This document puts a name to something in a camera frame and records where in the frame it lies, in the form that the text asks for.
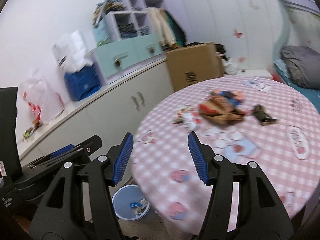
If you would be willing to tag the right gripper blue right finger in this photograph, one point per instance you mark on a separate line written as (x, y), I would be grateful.
(195, 149)

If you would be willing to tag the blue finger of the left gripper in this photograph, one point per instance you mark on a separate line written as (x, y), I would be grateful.
(62, 151)

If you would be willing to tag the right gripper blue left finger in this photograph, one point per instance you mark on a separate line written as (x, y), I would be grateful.
(123, 153)

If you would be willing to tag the red white checkered snack wrapper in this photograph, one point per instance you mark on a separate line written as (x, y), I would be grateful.
(188, 116)

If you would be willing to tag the red brown snack bag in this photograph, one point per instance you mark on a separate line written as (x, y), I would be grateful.
(219, 111)

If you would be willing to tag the blue cookie snack wrapper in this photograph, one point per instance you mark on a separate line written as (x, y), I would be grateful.
(139, 207)

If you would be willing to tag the dark brown foil wrapper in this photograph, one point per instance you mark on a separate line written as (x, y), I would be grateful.
(263, 118)

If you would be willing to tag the white trash bin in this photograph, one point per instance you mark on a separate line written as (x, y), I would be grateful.
(122, 199)

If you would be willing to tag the red white plastic bag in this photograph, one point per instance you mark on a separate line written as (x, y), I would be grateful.
(44, 103)

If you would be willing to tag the white low cabinet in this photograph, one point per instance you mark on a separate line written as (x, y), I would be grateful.
(111, 112)

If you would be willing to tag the blue bag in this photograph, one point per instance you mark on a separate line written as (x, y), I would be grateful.
(82, 84)

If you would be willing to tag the pink checkered tablecloth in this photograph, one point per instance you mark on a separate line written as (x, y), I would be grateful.
(287, 151)

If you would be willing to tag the brown cardboard box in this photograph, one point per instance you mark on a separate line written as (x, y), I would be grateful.
(193, 64)

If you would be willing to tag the teal drawer box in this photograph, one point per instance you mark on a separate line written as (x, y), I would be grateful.
(117, 56)

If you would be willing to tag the hanging clothes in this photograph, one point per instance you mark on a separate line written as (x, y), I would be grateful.
(168, 32)

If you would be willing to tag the grey pillow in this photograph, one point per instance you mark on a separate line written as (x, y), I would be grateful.
(303, 65)

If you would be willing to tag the white cube shelf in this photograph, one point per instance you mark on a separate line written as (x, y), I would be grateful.
(115, 20)

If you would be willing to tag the white wardrobe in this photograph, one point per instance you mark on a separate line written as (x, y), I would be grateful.
(248, 29)

